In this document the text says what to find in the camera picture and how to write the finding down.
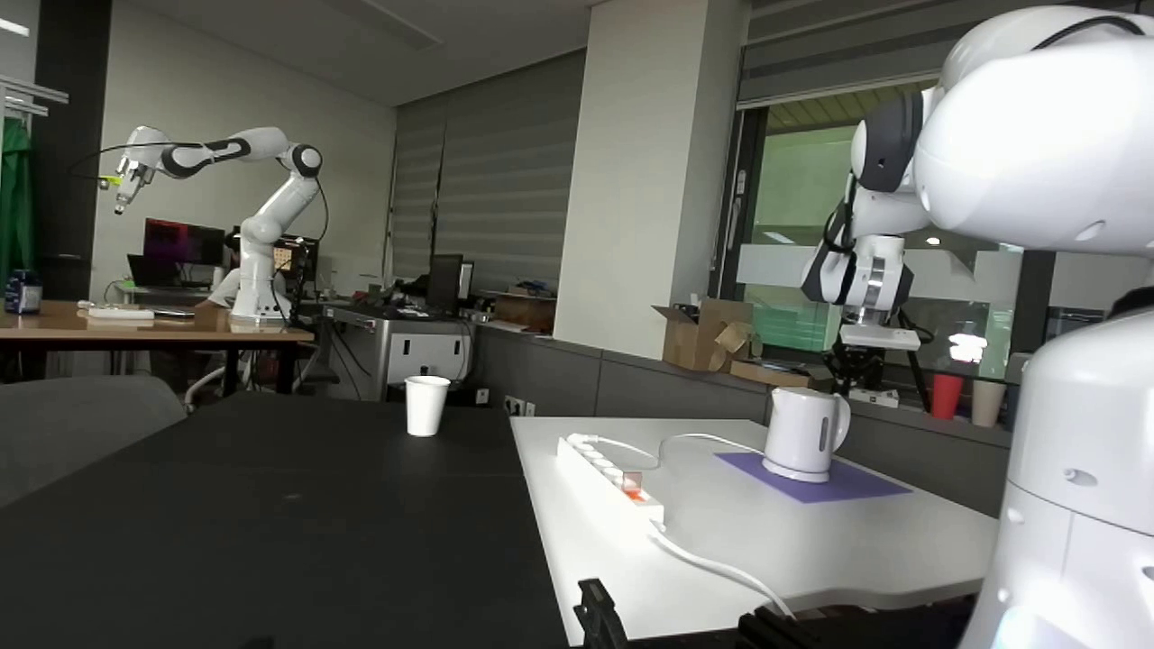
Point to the red cup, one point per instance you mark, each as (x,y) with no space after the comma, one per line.
(945,393)

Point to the dark computer monitor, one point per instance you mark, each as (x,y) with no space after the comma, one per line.
(180,254)

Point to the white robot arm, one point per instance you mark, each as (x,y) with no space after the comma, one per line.
(1035,134)

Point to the white power strip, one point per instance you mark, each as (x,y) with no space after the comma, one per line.
(603,484)

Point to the beige cup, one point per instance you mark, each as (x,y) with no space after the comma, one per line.
(987,397)

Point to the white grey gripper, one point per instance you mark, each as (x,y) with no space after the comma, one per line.
(870,277)

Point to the white electric kettle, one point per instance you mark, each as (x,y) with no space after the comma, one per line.
(806,431)

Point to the grey metal cabinet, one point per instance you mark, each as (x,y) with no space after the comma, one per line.
(377,356)

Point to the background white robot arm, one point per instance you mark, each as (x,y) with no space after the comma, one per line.
(256,175)

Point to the cardboard box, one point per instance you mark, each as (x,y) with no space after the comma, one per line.
(707,337)

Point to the white paper cup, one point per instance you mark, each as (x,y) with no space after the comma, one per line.
(425,401)

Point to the purple mat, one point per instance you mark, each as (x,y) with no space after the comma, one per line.
(844,481)

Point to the black side table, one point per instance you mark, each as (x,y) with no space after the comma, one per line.
(282,526)

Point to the wooden background desk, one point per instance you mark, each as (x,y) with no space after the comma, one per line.
(67,327)

